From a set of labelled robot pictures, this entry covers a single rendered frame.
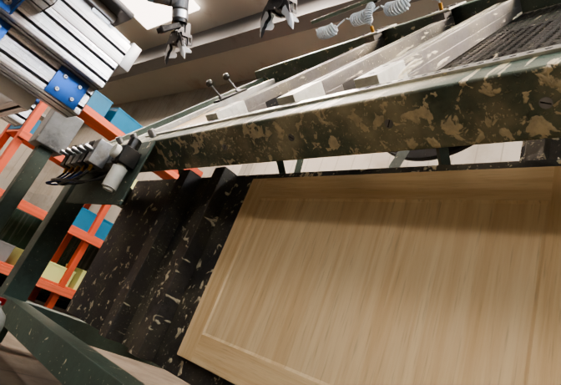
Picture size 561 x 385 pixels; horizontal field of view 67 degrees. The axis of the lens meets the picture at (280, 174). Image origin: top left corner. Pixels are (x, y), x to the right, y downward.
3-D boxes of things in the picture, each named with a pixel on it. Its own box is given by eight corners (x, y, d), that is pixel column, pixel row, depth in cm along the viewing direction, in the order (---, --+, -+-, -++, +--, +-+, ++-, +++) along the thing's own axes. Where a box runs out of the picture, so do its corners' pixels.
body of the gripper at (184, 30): (192, 47, 201) (193, 22, 201) (176, 42, 195) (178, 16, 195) (182, 50, 206) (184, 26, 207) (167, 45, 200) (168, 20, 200)
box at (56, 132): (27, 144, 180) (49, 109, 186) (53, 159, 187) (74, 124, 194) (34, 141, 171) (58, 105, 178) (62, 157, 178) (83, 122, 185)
